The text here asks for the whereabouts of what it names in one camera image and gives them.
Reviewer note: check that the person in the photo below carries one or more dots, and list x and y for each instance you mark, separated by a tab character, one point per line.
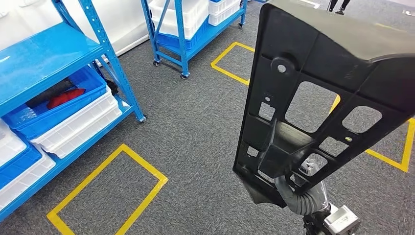
340	6

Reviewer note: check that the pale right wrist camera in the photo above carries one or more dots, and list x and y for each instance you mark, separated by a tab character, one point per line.
340	220

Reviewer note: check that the dark grey item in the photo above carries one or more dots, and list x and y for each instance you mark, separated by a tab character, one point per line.
48	94

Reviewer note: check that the blue metal shelf rack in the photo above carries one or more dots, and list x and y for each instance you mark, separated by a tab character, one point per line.
39	58
181	48

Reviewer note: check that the red item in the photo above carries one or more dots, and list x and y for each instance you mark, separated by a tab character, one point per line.
64	97

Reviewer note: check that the clear plastic bag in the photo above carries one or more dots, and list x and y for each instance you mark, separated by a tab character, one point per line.
24	114

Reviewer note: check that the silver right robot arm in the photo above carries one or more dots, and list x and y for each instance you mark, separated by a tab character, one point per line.
301	202

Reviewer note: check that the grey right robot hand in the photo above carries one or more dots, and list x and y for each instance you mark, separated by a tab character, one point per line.
308	168

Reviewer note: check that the blue plastic bin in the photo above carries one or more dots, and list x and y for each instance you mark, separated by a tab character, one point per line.
64	113
191	42
19	167

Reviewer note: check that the black plastic panel part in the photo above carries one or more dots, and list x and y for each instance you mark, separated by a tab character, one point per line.
324	48

